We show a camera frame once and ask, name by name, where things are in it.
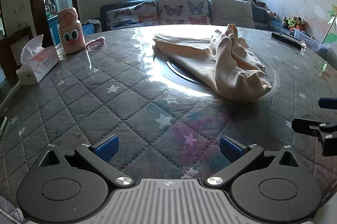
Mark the black remote control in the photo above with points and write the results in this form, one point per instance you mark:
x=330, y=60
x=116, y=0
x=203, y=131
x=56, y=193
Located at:
x=284, y=38

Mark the white tissue box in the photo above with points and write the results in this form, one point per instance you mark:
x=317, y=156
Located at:
x=35, y=62

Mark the grey quilted star tablecloth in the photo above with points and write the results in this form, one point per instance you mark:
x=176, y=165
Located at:
x=105, y=108

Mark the butterfly print cushion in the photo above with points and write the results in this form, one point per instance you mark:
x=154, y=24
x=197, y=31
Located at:
x=131, y=14
x=183, y=8

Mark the cream garment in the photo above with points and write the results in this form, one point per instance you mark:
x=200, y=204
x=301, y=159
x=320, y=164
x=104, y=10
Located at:
x=223, y=63

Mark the grey pillow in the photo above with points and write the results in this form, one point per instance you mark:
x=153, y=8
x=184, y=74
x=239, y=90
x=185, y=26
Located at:
x=231, y=12

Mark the pink plush toy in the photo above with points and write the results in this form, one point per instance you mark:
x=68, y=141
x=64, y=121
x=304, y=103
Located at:
x=271, y=13

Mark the green flower wall decoration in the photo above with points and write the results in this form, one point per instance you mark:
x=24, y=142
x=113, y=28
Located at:
x=332, y=26

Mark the clear plastic storage box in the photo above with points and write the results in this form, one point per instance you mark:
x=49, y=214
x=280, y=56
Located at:
x=308, y=39

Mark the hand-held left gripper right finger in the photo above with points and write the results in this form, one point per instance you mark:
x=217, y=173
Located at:
x=231, y=148

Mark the blue chair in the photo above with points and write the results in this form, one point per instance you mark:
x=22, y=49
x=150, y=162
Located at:
x=90, y=27

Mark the pile of colourful plush toys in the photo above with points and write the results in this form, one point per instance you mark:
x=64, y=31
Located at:
x=295, y=22

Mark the small clear glass cup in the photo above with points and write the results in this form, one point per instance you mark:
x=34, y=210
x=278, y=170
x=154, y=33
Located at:
x=61, y=51

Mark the clear plastic holder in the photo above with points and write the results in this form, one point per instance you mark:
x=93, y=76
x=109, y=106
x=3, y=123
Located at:
x=301, y=45

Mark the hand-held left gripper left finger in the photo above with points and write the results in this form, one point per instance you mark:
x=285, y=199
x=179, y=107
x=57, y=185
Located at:
x=106, y=148

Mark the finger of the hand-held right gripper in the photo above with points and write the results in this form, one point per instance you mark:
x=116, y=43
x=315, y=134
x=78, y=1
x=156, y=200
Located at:
x=327, y=102
x=305, y=126

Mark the pink cartoon face bottle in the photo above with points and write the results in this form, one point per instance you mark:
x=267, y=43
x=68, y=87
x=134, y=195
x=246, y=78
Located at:
x=70, y=32

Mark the glass turntable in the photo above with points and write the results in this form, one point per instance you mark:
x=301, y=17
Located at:
x=179, y=74

